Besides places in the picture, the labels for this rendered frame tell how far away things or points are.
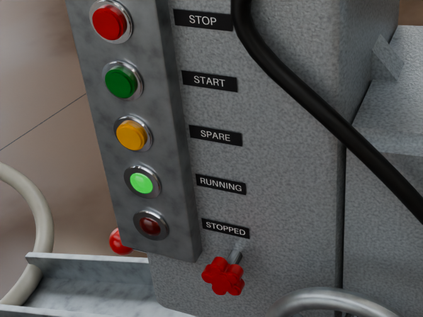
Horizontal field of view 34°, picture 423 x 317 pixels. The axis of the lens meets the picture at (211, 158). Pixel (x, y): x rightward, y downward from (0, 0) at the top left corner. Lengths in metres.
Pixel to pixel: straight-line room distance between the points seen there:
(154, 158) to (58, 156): 2.44
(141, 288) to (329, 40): 0.62
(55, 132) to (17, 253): 0.76
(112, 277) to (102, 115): 0.50
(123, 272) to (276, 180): 0.50
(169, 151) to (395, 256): 0.21
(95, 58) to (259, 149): 0.15
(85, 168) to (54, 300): 1.85
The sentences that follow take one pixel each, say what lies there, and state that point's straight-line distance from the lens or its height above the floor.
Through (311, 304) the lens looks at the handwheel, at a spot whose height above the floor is 1.26.
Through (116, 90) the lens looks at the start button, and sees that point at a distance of 0.55.
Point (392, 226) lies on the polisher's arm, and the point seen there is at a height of 1.30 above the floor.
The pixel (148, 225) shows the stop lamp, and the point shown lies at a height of 1.27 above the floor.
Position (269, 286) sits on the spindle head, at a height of 1.21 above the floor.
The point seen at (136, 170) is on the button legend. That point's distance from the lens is 0.60.
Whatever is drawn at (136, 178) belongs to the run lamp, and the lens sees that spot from 0.61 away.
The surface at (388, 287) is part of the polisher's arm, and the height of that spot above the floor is 1.23.
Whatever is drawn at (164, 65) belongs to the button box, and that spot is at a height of 1.44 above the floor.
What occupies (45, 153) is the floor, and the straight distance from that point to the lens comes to 3.07.
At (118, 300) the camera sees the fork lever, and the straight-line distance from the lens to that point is 1.03.
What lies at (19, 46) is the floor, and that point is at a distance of 4.02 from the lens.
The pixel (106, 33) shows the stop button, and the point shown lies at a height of 1.47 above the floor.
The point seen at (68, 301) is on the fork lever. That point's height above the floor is 0.93.
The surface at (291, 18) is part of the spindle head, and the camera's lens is 0.49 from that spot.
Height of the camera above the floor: 1.69
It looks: 37 degrees down
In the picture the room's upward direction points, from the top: 7 degrees counter-clockwise
